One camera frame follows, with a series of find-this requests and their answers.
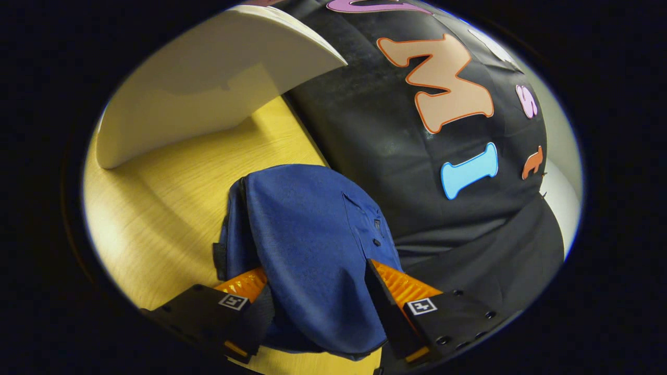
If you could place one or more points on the blue schoolbag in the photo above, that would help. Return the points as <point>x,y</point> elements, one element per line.
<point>312,245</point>

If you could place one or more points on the white plastic bookshelf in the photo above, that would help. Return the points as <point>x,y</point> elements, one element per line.
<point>208,78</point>

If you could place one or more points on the black backdrop cloth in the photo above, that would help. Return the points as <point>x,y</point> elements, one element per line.
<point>365,130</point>

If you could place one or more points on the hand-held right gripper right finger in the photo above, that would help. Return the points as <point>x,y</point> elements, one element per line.
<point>388,317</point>

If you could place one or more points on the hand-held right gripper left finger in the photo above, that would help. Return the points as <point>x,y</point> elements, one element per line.
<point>258,325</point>

